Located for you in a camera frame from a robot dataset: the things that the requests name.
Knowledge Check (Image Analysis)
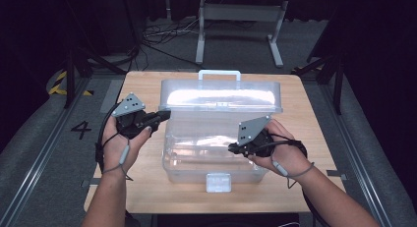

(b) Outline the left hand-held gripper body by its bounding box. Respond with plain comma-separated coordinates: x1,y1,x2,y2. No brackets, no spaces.
111,92,161,140

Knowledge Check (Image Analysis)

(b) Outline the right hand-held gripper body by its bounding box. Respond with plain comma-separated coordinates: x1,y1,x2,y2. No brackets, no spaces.
236,114,274,157

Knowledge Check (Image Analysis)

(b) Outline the clear plastic storage box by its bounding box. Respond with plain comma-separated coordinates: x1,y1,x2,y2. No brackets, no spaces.
158,69,283,194

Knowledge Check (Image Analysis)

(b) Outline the person's left hand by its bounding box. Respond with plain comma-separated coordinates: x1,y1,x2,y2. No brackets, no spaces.
100,116,152,174

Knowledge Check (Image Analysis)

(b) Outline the person's right hand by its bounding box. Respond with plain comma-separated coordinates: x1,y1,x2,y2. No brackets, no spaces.
247,118,313,179

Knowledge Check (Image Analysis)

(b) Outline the black metal stand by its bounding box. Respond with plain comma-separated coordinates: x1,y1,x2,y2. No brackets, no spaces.
291,46,349,116
63,0,128,109

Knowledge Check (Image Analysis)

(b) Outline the yellow black floor tape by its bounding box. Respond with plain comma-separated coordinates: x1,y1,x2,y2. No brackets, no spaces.
47,70,95,97

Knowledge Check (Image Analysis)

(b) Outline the grey left wrist lanyard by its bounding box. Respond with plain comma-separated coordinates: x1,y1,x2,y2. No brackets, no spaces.
100,143,134,183

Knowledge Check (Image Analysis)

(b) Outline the grey wrist lanyard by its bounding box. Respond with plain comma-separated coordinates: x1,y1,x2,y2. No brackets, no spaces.
100,143,134,183
269,159,316,190

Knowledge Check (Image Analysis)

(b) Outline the grey right wrist lanyard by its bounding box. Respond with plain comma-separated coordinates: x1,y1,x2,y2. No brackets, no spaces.
269,159,316,190

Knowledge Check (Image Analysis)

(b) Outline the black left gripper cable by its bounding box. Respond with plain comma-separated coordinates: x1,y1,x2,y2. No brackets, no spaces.
94,102,121,173

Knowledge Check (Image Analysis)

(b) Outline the bundle of floor cables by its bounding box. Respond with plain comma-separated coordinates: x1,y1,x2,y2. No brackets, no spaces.
141,16,210,74

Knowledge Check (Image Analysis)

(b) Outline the white metal table frame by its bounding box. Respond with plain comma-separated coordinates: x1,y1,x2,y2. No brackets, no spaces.
195,0,289,69

